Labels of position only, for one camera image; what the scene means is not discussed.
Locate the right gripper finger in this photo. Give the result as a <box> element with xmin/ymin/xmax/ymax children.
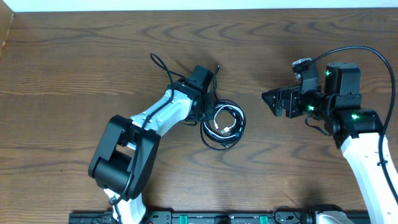
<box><xmin>265</xmin><ymin>100</ymin><xmax>282</xmax><ymax>116</ymax></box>
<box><xmin>261</xmin><ymin>88</ymin><xmax>283</xmax><ymax>101</ymax></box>

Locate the black usb cable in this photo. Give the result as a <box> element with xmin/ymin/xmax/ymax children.
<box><xmin>200</xmin><ymin>64</ymin><xmax>247</xmax><ymax>152</ymax></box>

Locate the white usb cable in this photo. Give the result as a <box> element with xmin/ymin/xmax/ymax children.
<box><xmin>203</xmin><ymin>104</ymin><xmax>243</xmax><ymax>139</ymax></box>

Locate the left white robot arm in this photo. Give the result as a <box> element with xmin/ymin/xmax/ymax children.
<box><xmin>88</xmin><ymin>65</ymin><xmax>216</xmax><ymax>223</ymax></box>

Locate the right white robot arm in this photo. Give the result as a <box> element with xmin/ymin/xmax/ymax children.
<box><xmin>262</xmin><ymin>58</ymin><xmax>397</xmax><ymax>223</ymax></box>

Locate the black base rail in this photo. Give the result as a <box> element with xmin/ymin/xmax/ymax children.
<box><xmin>68</xmin><ymin>210</ymin><xmax>371</xmax><ymax>224</ymax></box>

